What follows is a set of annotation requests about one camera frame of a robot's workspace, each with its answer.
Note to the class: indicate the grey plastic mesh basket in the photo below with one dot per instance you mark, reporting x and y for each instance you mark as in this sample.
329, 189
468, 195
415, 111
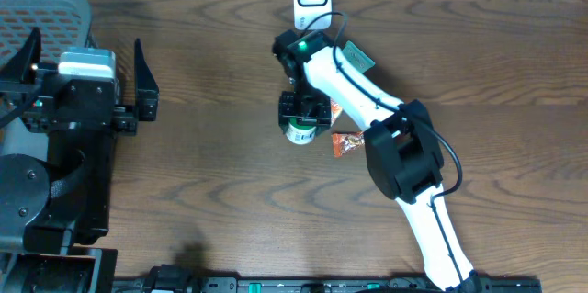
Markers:
63, 24

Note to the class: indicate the green wet wipes packet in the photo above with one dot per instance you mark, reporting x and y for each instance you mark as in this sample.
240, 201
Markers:
357, 58

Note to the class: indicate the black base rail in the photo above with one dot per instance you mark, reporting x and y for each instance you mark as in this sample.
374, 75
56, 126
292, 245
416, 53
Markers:
168, 279

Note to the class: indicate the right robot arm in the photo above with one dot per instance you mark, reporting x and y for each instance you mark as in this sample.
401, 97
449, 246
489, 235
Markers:
403, 150

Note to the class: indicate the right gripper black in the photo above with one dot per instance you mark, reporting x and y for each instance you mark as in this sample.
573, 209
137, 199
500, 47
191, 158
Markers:
319, 116

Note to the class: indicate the small orange box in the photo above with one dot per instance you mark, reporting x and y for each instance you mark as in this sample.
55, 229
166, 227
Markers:
336, 111

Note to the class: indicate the red chocolate bar wrapper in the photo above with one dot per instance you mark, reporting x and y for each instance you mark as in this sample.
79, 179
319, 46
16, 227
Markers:
345, 142

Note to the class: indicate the green lid white jar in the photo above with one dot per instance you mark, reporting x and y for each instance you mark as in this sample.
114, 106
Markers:
300, 134

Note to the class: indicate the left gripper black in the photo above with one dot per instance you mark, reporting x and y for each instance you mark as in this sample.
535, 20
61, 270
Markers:
118, 123

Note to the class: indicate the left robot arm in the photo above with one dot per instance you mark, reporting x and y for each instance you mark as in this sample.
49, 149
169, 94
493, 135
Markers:
53, 210

